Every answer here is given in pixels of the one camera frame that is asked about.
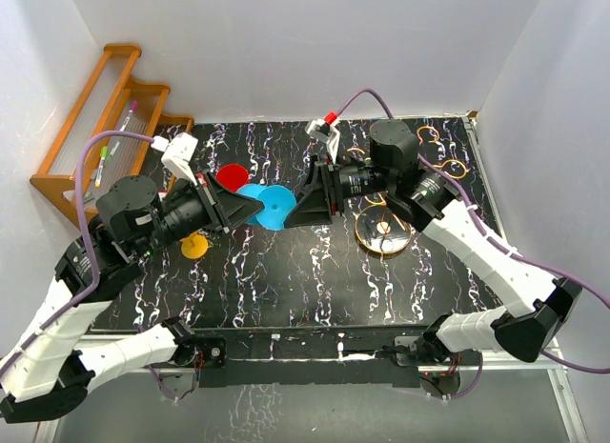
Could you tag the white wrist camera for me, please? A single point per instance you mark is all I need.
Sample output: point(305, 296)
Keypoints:
point(177, 154)
point(324, 130)

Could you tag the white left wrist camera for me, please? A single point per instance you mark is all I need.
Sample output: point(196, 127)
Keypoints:
point(177, 154)

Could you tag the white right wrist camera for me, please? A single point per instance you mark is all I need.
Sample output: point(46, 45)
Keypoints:
point(324, 130)

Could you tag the gold wire wine glass rack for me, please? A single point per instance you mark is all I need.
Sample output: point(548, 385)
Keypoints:
point(380, 231)

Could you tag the blue wine glass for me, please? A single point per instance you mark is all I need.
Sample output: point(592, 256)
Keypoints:
point(278, 202)

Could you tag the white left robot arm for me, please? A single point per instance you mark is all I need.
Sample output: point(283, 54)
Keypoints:
point(46, 376)

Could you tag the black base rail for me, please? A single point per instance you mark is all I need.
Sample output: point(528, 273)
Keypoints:
point(298, 356)

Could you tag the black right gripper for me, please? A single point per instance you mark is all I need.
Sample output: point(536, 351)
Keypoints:
point(314, 207)

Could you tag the red wine glass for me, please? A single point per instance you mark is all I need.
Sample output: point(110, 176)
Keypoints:
point(233, 176)

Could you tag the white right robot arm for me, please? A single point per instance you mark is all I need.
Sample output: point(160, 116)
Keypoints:
point(535, 303)

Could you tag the wooden stepped shelf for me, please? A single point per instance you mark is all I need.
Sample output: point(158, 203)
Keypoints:
point(102, 106)

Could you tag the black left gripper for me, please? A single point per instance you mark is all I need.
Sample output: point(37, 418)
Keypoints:
point(224, 209)

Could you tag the yellow wine glass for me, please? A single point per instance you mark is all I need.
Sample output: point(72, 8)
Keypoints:
point(194, 246)

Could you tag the purple capped marker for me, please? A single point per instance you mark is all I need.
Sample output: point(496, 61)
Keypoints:
point(128, 117)

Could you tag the green capped marker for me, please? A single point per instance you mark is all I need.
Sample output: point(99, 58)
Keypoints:
point(100, 167)

